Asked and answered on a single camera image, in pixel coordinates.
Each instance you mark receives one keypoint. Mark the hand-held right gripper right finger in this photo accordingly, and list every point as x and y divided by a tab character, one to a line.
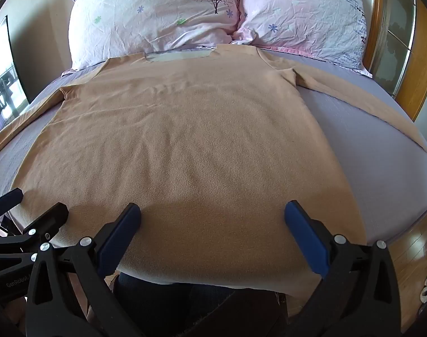
306	240

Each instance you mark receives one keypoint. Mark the window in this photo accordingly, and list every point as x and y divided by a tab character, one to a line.
10	73

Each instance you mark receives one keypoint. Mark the wooden headboard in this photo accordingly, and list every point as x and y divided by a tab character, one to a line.
378	14

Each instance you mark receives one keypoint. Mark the pink pillow with flower print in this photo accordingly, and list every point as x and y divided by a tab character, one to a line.
304	10

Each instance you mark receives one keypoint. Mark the grey-purple bed sheet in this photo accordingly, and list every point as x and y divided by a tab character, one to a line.
375	168

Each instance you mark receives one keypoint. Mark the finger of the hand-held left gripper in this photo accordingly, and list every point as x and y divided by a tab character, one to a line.
8	198
50	219

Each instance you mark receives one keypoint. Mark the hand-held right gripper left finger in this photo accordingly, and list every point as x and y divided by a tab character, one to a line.
119	238

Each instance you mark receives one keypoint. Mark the white pillow with tree print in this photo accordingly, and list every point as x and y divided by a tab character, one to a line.
146	14

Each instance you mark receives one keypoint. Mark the person's legs in dark jeans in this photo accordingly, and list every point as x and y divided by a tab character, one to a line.
164	305

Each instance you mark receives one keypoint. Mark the tan long-sleeve shirt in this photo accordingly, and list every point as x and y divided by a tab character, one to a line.
185	140

